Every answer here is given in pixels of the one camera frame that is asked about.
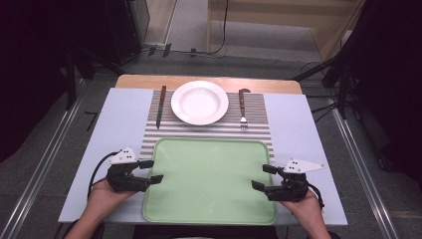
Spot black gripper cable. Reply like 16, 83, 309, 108
307, 181, 326, 211
87, 150, 121, 201

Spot black floor cables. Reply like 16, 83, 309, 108
131, 42, 228, 60

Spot green tray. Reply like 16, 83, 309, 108
142, 137, 279, 226

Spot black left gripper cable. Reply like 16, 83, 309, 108
87, 150, 121, 201

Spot black hanging cable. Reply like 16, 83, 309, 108
210, 0, 230, 56

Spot metal floor rail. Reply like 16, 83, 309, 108
0, 96, 85, 239
330, 106, 401, 239

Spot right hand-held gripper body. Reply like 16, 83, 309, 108
265, 157, 325, 203

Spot dark curtain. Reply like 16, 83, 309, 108
342, 0, 422, 187
0, 0, 112, 163

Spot light wooden shelf unit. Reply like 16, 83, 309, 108
206, 0, 366, 63

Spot wooden handled knife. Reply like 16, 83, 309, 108
155, 85, 168, 130

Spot person's right hand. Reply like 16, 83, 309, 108
280, 188, 325, 227

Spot wooden handled fork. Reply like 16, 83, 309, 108
237, 89, 250, 130

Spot person's left hand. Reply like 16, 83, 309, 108
87, 178, 137, 217

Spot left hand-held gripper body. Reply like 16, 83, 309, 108
105, 147, 152, 193

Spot black cabinet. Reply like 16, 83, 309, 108
103, 0, 151, 67

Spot person's dark clothing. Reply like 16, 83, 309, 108
131, 224, 281, 239

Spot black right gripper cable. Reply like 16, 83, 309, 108
307, 181, 326, 211

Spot white plate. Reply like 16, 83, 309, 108
170, 80, 230, 126

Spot striped placemat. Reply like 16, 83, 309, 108
138, 89, 277, 164

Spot pale blue table board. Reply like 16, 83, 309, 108
58, 87, 349, 227

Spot black metal stand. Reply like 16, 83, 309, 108
291, 31, 353, 121
64, 49, 80, 113

